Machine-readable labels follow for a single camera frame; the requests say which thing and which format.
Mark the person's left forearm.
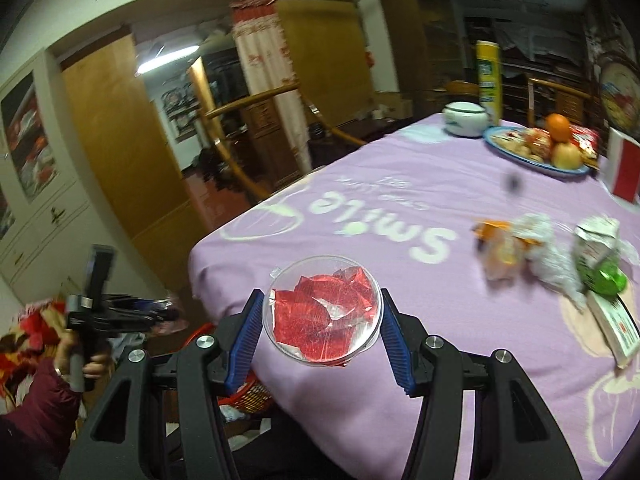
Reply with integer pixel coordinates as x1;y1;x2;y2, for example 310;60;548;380
0;357;85;480

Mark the brown wooden cabinet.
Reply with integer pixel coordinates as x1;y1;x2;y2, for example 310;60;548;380
372;0;466;116

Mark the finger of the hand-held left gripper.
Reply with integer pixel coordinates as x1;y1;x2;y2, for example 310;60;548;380
112;296;180;332

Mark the white ceramic jar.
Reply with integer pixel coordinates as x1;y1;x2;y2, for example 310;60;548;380
442;101;488;137

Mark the red foil wrapper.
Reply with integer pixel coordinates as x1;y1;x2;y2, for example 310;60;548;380
272;270;381;361

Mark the orange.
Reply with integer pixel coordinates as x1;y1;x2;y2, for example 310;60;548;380
544;113;572;143

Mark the red biscuit packet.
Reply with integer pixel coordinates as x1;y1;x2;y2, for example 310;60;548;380
570;125;601;161

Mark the white glass-door cabinet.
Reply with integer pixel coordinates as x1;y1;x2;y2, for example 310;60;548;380
0;55;93;286

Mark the white box with red label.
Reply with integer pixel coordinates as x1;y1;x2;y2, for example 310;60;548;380
585;290;640;368

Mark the fluorescent lamp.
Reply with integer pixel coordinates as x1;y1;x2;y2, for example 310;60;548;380
135;45;201;77

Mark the round decorative screen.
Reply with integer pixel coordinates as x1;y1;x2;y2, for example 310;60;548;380
595;50;640;136

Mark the red wrapped fruit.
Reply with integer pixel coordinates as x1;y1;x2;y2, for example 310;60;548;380
522;128;553;162

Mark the red and white curtain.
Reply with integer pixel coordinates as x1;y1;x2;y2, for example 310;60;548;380
230;0;313;176

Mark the wooden armchair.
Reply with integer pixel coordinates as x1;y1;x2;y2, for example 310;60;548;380
202;82;366;203

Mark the clear plastic bag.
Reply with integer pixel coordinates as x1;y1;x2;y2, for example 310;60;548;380
510;212;587;311

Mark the red plastic basket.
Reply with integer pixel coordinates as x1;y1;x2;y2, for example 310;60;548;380
215;370;273;413

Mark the orange medicine box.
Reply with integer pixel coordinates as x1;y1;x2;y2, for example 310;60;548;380
472;217;527;282

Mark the red patterned cloth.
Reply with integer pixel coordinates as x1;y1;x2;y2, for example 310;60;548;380
0;300;71;391

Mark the red and white box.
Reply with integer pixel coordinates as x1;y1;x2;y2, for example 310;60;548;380
605;127;640;203

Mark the apple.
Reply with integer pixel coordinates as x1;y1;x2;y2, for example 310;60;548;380
550;142;584;170

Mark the person's left hand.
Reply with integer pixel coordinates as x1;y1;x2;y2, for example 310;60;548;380
54;330;110;387

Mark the clear round plastic container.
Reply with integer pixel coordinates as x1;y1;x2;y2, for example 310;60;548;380
262;255;385;367

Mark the wooden door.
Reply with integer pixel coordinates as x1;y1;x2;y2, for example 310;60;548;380
60;35;206;271

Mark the yellow spray can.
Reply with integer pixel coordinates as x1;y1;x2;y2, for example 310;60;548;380
475;40;504;126

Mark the green packet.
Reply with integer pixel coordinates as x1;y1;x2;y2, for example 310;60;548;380
572;215;629;296

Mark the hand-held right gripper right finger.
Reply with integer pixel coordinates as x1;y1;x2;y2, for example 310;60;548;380
380;287;583;480

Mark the wooden chair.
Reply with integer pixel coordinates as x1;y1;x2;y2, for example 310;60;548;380
527;77;592;126

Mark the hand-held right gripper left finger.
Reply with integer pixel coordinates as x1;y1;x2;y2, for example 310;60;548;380
60;289;265;480

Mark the blue fruit plate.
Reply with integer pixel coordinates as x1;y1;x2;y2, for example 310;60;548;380
482;125;591;177

